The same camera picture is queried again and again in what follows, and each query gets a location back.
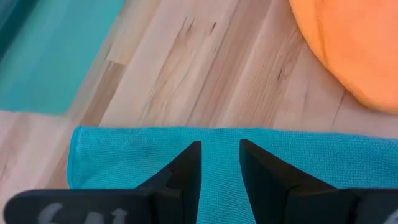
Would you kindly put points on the orange microfiber towel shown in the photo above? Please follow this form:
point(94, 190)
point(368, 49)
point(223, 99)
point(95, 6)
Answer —
point(357, 46)

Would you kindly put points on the teal microfiber towel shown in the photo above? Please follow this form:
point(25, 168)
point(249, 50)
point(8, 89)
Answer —
point(124, 155)

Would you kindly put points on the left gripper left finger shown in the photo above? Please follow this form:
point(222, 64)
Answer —
point(183, 186)

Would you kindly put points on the teal translucent plastic basket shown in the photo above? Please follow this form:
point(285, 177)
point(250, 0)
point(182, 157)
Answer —
point(46, 62)

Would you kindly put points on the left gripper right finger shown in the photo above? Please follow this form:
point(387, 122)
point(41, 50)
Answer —
point(273, 193)

